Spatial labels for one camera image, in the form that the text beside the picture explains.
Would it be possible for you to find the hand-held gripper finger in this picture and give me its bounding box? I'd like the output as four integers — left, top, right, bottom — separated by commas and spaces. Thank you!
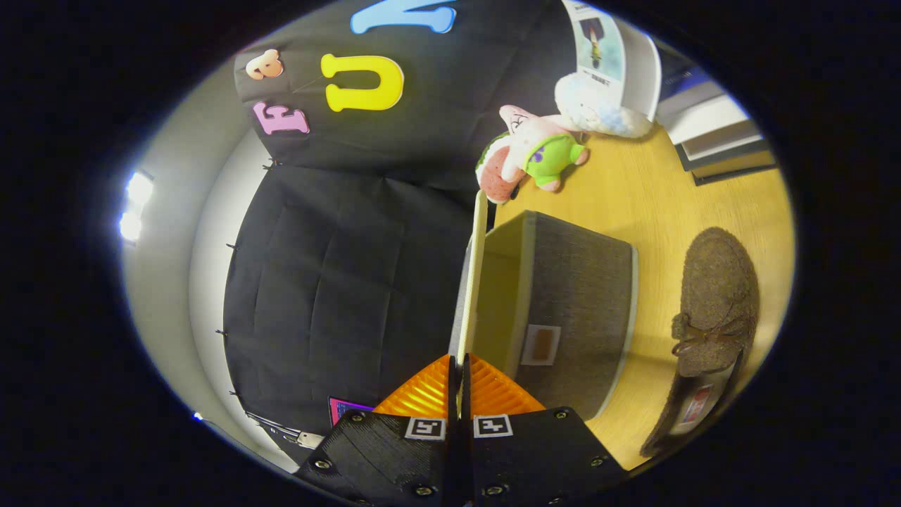
294, 354, 467, 507
461, 353, 627, 507

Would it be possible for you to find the grey fabric storage box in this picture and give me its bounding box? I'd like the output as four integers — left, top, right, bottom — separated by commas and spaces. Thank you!
450, 189, 639, 422

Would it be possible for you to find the brown fuzzy shoe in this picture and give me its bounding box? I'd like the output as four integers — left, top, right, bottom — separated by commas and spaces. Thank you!
639, 227, 761, 458

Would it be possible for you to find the purple screen device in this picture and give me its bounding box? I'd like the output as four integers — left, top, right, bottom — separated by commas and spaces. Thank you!
328, 396, 375, 428

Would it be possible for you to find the small white object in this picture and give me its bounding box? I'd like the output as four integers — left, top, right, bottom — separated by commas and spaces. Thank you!
246, 412, 326, 451

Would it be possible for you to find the watermelon slice plush toy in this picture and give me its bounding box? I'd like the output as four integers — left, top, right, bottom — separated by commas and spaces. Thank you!
475, 134, 525, 205

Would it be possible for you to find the pink starfish plush toy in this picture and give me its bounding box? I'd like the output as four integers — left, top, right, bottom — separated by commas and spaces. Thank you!
498, 104, 591, 193

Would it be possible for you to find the white fluffy plush toy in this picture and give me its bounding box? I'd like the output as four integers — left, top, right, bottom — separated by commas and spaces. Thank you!
554, 73, 654, 139

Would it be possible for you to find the dark grey book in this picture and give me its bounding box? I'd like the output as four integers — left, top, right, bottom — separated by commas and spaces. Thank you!
676, 137, 779, 187

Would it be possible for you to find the thick white book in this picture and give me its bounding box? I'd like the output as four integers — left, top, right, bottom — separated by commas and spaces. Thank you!
665, 94, 764, 161

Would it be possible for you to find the white book with rocket cover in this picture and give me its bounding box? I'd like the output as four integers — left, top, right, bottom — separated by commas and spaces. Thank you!
563, 0, 662, 122

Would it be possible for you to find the bright ceiling light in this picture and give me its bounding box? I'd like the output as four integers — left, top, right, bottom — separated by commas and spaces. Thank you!
118, 169, 156, 244

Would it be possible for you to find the blue cover book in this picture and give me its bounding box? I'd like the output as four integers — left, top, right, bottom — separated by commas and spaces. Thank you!
658, 63, 729, 117

